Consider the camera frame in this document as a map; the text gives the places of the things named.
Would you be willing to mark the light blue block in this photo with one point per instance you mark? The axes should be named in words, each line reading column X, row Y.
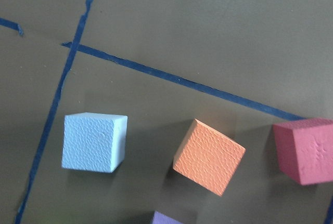
column 94, row 142

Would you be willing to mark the orange foam block right side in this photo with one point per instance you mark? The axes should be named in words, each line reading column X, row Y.
column 208, row 157

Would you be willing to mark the purple foam block right side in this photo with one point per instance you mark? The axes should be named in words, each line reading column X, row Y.
column 159, row 218

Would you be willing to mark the crimson foam block far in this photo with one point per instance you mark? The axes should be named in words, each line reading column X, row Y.
column 304, row 150

